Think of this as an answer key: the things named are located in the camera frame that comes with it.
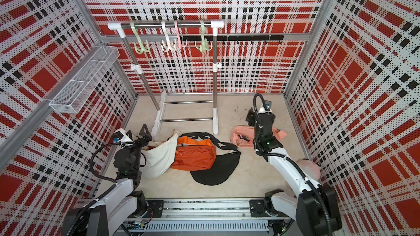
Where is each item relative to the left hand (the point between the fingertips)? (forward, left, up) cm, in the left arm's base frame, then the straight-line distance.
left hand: (141, 126), depth 81 cm
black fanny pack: (-8, -44, -19) cm, 48 cm away
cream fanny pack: (-12, -9, -11) cm, 18 cm away
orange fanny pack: (-10, -26, -11) cm, 30 cm away
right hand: (+7, -60, +5) cm, 61 cm away
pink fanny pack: (+1, -53, -12) cm, 54 cm away
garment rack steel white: (+33, +4, -15) cm, 37 cm away
